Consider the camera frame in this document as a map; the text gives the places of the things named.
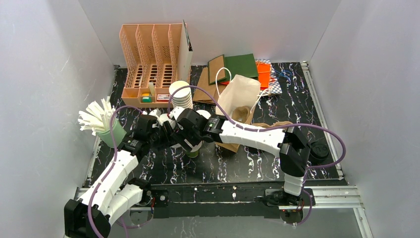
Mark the green paper cup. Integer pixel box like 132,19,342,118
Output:
185,147,200,158

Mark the stack of paper cups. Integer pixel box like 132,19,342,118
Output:
169,80,193,109

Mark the tan paper bag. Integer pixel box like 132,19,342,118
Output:
216,74,280,155

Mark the cardboard two-cup carrier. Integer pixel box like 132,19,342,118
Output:
252,121,292,128

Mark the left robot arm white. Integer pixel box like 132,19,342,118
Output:
64,115,164,238

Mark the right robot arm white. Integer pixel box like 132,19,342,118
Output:
167,107,311,197

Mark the stack of white lids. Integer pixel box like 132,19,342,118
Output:
149,109,176,129

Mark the green cup holder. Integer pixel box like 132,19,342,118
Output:
96,119,127,148

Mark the brown kraft paper bag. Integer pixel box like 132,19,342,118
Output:
192,67,218,104

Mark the green yellow small item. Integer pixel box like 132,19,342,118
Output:
141,93,153,103

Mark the red white small box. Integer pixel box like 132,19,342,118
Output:
156,94,170,102

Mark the white wrapped straws bundle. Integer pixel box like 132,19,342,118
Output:
77,96,115,136

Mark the white folder in organizer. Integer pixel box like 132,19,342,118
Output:
177,20,193,83

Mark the dark green paper bag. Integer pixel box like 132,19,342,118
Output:
208,54,259,85

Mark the pink desk file organizer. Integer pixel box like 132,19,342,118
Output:
119,22,182,108

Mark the orange paper bag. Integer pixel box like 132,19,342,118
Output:
256,60,271,90

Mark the black round lid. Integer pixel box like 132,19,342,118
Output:
309,142,329,164

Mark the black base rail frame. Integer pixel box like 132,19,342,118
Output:
70,178,371,238

